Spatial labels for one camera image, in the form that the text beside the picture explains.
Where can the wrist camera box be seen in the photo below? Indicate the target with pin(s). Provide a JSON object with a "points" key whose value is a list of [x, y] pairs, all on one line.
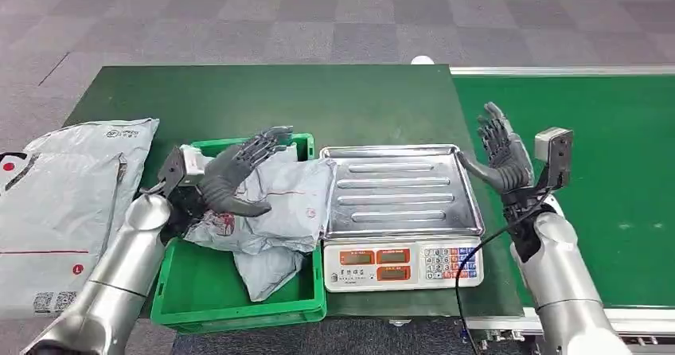
{"points": [[174, 170], [559, 155]]}

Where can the grey parcel with black logo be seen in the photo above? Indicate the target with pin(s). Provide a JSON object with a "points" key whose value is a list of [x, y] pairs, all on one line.
{"points": [[105, 141]]}

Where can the green plastic crate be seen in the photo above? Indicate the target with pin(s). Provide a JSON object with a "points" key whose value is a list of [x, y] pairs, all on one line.
{"points": [[200, 289]]}

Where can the grey parcel bag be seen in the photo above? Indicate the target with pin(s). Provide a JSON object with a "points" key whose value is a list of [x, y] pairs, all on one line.
{"points": [[285, 194]]}

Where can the large grey parcel, red line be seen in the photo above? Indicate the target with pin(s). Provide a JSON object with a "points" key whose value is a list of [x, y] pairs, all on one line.
{"points": [[47, 210]]}

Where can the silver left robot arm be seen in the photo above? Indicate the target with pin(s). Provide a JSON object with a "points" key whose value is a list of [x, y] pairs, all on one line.
{"points": [[121, 268]]}

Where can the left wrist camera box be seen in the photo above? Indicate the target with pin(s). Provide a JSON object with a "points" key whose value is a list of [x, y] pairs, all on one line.
{"points": [[174, 170]]}

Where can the white scale with steel tray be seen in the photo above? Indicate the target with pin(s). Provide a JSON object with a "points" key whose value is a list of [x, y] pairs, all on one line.
{"points": [[401, 194]]}

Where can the white round knob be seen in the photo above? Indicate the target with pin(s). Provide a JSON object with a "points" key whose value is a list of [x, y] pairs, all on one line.
{"points": [[422, 61]]}

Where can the bright green conveyor belt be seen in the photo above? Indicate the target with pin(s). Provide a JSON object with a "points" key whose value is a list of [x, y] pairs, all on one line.
{"points": [[622, 131]]}

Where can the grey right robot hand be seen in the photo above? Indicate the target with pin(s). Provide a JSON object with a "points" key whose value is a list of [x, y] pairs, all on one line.
{"points": [[509, 163]]}

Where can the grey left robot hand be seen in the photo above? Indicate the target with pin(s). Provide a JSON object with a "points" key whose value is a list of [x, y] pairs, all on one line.
{"points": [[227, 178]]}

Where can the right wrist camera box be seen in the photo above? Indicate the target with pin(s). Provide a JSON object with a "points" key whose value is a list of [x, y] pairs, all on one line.
{"points": [[559, 155]]}

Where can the aluminium conveyor frame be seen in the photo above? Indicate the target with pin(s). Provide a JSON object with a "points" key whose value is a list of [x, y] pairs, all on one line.
{"points": [[527, 71]]}

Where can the dark green table mat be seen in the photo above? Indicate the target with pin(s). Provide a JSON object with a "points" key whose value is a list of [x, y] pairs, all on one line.
{"points": [[263, 99]]}

